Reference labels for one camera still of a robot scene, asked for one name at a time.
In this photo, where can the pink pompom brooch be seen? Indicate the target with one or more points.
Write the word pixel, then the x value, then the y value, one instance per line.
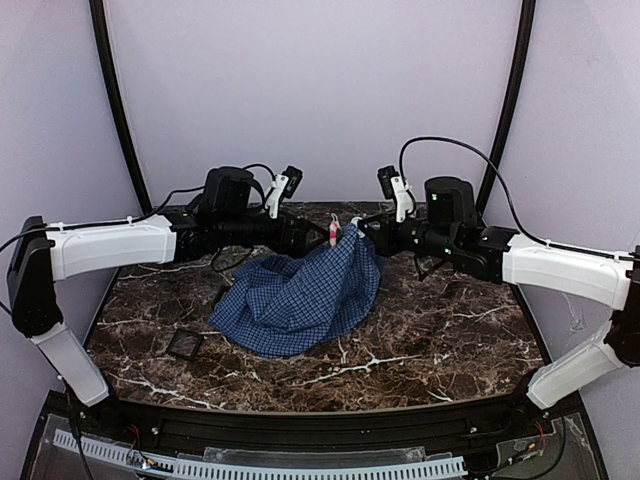
pixel 335 231

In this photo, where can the black frame post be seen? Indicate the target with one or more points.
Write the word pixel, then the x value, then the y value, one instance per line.
pixel 516 75
pixel 113 92

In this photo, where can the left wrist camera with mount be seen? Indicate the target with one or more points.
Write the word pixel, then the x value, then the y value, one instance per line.
pixel 282 187

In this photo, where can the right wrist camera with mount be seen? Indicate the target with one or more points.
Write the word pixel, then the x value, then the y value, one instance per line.
pixel 394 187

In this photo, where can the blue checked shirt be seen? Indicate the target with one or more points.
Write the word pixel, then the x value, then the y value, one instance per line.
pixel 280 306

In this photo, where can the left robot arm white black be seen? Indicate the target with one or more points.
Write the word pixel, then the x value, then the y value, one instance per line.
pixel 230 209

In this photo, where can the black square box lid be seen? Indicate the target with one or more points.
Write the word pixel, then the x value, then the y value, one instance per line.
pixel 184 344

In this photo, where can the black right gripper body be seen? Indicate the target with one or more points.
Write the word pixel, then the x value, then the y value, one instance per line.
pixel 392 235

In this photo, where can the left black frame post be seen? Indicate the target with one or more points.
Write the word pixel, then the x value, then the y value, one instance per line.
pixel 113 92

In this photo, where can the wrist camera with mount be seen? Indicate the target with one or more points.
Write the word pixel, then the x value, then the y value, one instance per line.
pixel 282 187
pixel 394 187

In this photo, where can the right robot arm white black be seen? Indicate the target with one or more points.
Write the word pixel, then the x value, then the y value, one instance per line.
pixel 452 233

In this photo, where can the black front aluminium rail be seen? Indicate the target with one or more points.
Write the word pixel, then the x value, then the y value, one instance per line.
pixel 440 425

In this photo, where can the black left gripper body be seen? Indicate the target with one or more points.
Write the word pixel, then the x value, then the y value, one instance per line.
pixel 292 233

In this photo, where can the white slotted cable duct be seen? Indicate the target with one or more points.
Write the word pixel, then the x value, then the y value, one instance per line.
pixel 217 463

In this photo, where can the right black frame post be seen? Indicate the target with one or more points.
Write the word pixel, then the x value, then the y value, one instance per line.
pixel 516 75

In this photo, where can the black square box base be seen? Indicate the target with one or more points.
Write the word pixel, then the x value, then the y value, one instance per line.
pixel 220 295

